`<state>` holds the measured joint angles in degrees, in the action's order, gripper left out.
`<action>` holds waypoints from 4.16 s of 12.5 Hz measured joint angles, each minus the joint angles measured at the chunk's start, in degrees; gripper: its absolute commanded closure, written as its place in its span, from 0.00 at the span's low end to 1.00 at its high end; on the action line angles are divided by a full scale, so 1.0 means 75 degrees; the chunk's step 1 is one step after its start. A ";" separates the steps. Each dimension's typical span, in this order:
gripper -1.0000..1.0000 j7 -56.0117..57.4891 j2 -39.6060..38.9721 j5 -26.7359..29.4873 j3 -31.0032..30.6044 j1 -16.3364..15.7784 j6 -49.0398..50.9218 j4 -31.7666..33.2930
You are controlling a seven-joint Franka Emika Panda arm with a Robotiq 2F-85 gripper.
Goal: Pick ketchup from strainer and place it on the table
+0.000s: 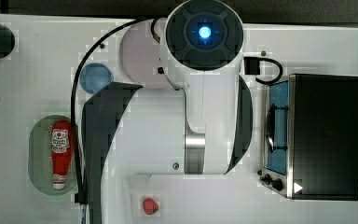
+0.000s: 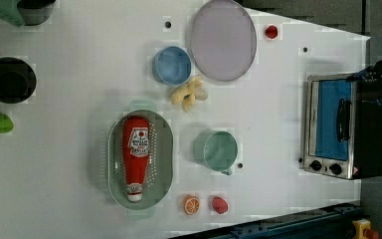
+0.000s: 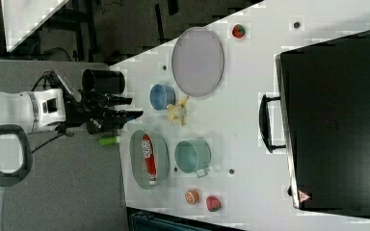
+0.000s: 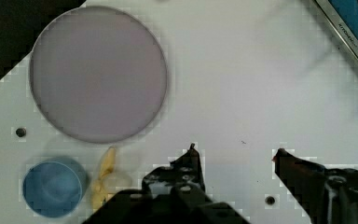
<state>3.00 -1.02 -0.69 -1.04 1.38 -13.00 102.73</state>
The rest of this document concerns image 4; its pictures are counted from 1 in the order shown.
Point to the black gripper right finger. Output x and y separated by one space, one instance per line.
328 195

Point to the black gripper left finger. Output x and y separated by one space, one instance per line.
173 194

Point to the peeled banana toy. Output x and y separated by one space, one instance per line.
108 182

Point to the small blue bowl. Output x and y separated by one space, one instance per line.
55 187

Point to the round lilac plate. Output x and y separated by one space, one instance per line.
98 75

